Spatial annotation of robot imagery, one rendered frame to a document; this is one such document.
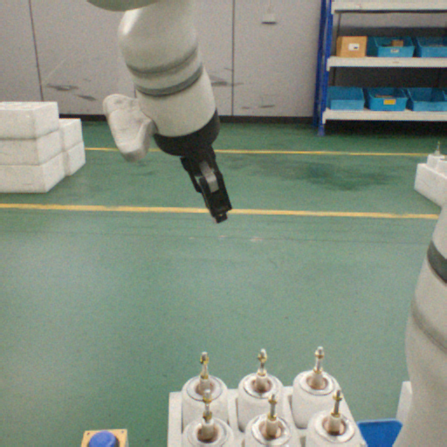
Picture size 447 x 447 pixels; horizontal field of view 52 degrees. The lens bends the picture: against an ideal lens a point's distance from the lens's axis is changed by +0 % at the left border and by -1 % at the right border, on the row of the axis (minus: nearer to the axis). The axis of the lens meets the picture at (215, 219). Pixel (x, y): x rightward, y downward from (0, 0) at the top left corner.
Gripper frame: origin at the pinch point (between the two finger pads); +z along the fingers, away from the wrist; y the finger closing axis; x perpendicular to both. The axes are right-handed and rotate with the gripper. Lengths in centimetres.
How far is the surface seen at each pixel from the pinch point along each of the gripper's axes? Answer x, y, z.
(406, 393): -27, -22, 69
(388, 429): -20, -27, 72
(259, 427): 6.7, -19.7, 45.4
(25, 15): 73, 534, 217
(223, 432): 13.2, -18.2, 43.3
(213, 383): 12, -7, 50
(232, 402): 10, -10, 59
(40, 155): 70, 205, 150
